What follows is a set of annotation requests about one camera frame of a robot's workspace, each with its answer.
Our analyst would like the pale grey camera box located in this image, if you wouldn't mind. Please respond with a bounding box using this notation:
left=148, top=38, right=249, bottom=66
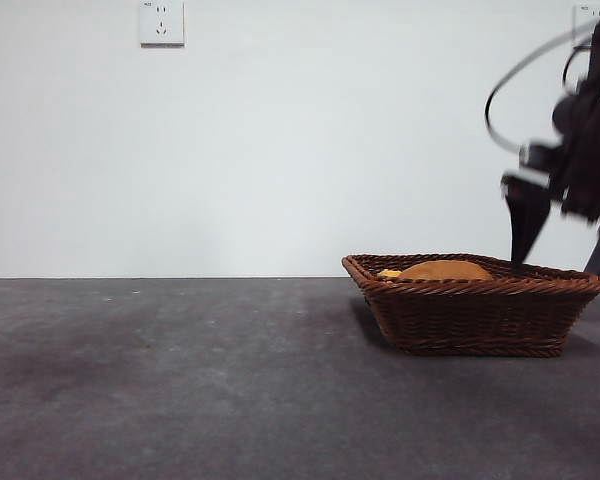
left=518, top=142, right=564, bottom=174

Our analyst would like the brown wicker basket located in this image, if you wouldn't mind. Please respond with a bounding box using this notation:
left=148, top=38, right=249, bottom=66
left=341, top=253, right=600, bottom=358

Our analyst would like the white wall socket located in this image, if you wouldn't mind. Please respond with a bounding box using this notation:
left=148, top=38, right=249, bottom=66
left=572, top=4, right=600, bottom=32
left=139, top=0, right=185, bottom=49

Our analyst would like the thick black cable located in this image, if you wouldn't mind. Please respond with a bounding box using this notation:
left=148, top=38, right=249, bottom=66
left=484, top=17, right=600, bottom=152

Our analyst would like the brown potato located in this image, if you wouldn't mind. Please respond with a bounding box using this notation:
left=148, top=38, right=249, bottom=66
left=397, top=260, right=495, bottom=282

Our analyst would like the thin black cable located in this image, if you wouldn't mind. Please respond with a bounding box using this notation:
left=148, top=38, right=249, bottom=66
left=561, top=43, right=595, bottom=94

